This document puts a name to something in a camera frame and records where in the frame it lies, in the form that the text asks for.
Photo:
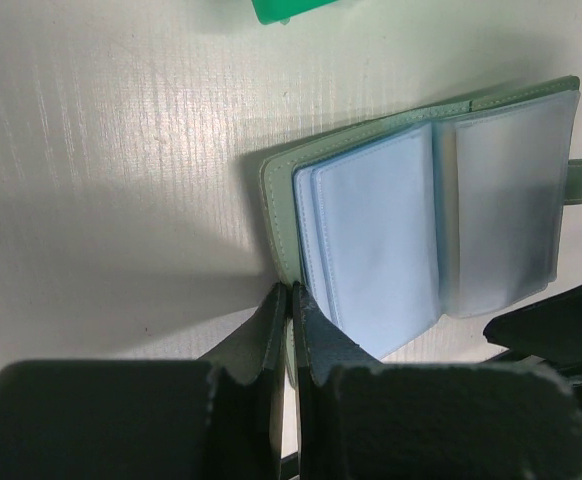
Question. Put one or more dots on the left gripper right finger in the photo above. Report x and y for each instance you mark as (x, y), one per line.
(360, 418)

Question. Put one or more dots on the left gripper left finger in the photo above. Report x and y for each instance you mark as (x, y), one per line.
(216, 417)

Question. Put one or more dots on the sage green card holder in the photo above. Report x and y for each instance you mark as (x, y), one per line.
(452, 209)

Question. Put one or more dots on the green plastic bin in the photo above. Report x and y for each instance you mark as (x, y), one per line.
(281, 11)

